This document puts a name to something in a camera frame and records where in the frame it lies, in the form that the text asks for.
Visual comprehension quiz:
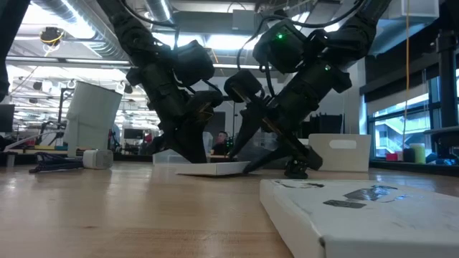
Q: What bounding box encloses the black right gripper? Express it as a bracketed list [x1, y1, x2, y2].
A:
[228, 59, 354, 175]

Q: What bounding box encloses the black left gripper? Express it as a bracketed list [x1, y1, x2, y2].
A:
[125, 62, 225, 164]

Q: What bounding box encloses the white printed product box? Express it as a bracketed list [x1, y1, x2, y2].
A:
[174, 161, 252, 177]
[259, 178, 459, 258]

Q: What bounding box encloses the purple braided cable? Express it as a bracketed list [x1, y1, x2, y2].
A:
[28, 151, 85, 174]

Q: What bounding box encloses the white plastic bin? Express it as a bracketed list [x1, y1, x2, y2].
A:
[307, 133, 372, 173]

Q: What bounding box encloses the person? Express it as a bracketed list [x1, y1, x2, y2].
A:
[211, 130, 231, 156]

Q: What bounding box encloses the black storage rack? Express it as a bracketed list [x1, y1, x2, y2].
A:
[301, 113, 346, 140]

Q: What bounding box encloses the tall translucent white container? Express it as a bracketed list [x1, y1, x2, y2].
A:
[63, 80, 123, 159]

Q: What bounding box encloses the green cylinder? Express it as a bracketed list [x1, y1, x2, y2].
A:
[410, 143, 427, 164]

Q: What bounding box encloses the black monitor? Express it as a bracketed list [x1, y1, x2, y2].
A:
[0, 103, 16, 133]

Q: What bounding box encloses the black pole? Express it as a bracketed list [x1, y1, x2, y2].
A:
[435, 0, 459, 162]

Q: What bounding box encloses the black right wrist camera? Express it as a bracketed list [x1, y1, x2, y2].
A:
[223, 69, 265, 104]

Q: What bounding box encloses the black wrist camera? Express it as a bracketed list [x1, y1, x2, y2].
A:
[223, 69, 265, 104]
[174, 39, 216, 87]

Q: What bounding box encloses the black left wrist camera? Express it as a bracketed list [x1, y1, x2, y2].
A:
[174, 39, 216, 87]

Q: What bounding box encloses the white cord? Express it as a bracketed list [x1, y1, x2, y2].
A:
[2, 130, 70, 152]

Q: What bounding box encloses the silver ceiling duct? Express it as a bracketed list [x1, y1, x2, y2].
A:
[32, 0, 173, 62]

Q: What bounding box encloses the ceiling cable reel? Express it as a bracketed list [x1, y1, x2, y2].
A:
[39, 26, 66, 47]

